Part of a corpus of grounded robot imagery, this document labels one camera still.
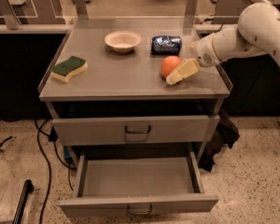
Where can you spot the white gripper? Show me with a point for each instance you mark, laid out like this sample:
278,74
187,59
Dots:
202,54

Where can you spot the orange fruit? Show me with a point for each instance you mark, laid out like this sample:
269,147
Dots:
169,64

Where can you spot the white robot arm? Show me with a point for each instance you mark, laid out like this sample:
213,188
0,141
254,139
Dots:
257,32

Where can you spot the closed grey upper drawer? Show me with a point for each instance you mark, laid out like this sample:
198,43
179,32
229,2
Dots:
135,130

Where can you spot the grey metal drawer cabinet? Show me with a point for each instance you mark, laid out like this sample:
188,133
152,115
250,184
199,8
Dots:
117,85

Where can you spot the open grey middle drawer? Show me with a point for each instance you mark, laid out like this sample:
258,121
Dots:
138,187

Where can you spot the blue crumpled chip bag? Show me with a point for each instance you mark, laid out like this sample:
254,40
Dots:
166,44

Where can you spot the green yellow sponge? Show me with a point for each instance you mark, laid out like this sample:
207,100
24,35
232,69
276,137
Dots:
69,68

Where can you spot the black bar on floor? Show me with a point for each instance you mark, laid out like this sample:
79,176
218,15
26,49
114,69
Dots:
27,189

